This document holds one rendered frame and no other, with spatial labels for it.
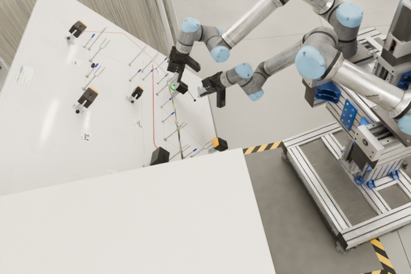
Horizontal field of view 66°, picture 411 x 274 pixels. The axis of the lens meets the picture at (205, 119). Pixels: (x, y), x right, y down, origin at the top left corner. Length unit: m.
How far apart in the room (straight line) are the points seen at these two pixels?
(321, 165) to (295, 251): 0.62
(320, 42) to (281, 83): 2.02
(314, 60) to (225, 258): 0.88
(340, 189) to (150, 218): 1.99
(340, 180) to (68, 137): 1.84
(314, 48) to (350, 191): 1.38
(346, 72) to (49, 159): 1.03
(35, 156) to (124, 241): 0.63
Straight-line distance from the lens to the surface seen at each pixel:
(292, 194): 2.54
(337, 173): 2.43
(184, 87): 1.63
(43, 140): 1.10
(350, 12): 1.66
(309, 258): 2.39
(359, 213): 2.33
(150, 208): 0.49
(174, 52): 1.52
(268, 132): 2.83
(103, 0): 2.25
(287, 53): 1.45
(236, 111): 3.00
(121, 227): 0.49
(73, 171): 1.09
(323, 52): 1.21
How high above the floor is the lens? 2.28
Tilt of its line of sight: 50 degrees down
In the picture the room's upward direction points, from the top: 12 degrees counter-clockwise
